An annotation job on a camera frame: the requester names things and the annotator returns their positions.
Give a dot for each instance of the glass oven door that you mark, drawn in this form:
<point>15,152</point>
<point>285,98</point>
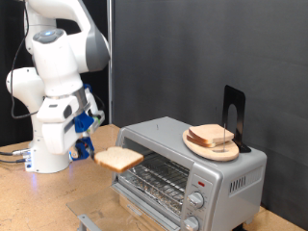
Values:
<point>106,208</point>

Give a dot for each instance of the silver toaster oven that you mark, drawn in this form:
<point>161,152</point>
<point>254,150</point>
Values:
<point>224,179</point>

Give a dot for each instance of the round wooden plate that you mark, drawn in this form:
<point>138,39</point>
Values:
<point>211,152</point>

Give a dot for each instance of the white bread slice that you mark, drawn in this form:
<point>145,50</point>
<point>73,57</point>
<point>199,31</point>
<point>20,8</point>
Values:
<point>195,142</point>
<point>210,132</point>
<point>118,159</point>

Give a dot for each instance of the vertical metal pole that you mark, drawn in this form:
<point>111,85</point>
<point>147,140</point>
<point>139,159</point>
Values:
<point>110,96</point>

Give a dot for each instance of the black metal bookend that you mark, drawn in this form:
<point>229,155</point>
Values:
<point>239,99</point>

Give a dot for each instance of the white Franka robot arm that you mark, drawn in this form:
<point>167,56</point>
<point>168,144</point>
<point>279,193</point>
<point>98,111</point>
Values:
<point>57,64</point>

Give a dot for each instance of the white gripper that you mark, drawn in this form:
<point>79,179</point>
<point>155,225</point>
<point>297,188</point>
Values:
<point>57,138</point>

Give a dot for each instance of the silver oven knob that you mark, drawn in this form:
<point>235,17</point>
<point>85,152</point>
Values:
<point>195,200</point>
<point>191,223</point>

